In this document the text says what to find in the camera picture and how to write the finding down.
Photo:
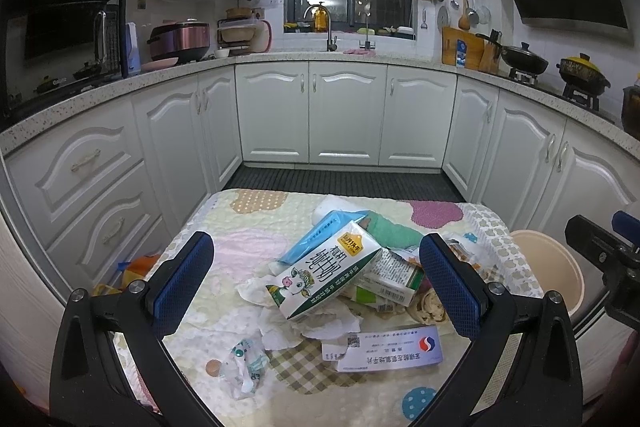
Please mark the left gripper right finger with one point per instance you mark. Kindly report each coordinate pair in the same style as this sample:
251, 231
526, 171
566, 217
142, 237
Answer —
544, 383

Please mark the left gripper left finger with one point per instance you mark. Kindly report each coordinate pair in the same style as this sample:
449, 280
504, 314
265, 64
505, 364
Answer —
110, 366

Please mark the orange white snack bag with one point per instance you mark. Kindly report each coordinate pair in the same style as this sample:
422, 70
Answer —
470, 252

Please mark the clear plastic wrapper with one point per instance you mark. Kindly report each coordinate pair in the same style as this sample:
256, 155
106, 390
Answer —
244, 368

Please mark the small green white box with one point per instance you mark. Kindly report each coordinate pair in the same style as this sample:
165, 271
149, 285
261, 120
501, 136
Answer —
389, 281

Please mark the white tissue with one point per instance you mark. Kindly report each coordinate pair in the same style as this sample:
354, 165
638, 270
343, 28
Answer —
330, 322

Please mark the green white milk carton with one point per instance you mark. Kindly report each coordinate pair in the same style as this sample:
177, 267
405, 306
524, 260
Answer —
324, 272

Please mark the blue toothpaste tube box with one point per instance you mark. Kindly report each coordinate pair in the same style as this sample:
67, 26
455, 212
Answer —
323, 230

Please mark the beige plastic trash bin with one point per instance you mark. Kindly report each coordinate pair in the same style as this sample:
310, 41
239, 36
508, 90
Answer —
553, 266

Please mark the large dark stock pot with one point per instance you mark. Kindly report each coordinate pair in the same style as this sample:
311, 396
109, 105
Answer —
631, 110

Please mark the yellow lidded clay pot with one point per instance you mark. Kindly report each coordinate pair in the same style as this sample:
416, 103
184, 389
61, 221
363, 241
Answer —
580, 75

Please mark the dark striped floor mat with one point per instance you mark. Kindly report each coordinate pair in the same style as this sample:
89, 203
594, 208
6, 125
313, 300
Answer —
392, 185

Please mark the patterned quilted table cover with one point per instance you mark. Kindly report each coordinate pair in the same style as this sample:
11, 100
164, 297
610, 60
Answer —
251, 229

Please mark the black wok with lid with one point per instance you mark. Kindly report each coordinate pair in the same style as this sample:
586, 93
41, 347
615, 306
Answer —
522, 59

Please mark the wooden knife block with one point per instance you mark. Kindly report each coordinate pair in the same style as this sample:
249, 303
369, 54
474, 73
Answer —
492, 52

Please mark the blue kettle jug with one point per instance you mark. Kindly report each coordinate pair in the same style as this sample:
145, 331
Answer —
132, 49

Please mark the black microwave oven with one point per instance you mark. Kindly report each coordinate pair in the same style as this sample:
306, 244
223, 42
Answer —
54, 49

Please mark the pink rice cooker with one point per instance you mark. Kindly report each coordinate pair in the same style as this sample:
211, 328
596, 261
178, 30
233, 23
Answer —
186, 41

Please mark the dish rack with bowls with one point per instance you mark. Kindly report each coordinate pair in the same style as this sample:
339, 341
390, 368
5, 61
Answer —
244, 31

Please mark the chrome sink faucet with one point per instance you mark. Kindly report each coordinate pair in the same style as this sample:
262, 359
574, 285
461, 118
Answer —
331, 44

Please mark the amber glass bottle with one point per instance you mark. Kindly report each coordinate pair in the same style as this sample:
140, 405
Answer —
321, 18

